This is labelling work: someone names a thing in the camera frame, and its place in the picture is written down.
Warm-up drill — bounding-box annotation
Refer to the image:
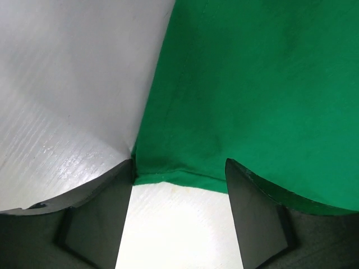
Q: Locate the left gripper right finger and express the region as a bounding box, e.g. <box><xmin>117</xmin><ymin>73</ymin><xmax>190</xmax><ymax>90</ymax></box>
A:
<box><xmin>225</xmin><ymin>159</ymin><xmax>358</xmax><ymax>268</ymax></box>

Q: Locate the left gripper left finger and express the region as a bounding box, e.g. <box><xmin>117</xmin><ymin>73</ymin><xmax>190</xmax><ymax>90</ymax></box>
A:
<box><xmin>1</xmin><ymin>160</ymin><xmax>134</xmax><ymax>268</ymax></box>

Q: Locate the green t shirt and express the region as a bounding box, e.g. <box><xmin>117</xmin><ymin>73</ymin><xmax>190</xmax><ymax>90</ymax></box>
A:
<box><xmin>132</xmin><ymin>1</ymin><xmax>358</xmax><ymax>210</ymax></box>

